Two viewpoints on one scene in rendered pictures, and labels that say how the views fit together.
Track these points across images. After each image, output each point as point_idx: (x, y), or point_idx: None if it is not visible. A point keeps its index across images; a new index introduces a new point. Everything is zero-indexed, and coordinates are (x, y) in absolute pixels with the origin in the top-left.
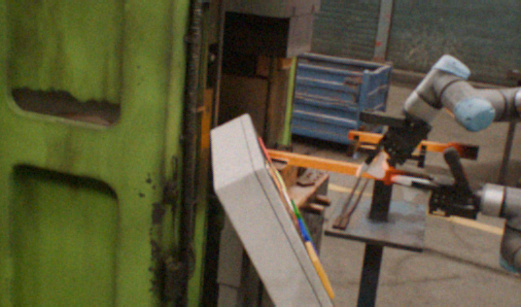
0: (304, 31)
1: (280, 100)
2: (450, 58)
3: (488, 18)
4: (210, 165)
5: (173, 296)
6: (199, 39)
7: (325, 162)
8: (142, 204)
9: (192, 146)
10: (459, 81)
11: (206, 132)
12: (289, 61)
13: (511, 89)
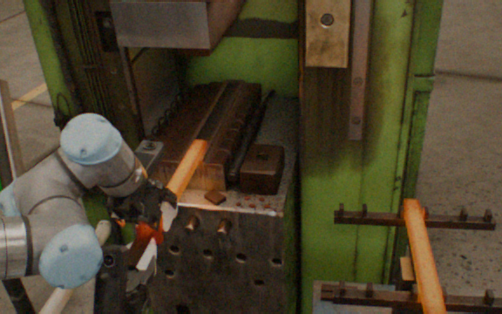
0: (172, 21)
1: (335, 105)
2: (73, 119)
3: None
4: (135, 121)
5: None
6: (44, 4)
7: (171, 180)
8: None
9: (70, 92)
10: (54, 154)
11: (119, 90)
12: (328, 59)
13: (44, 214)
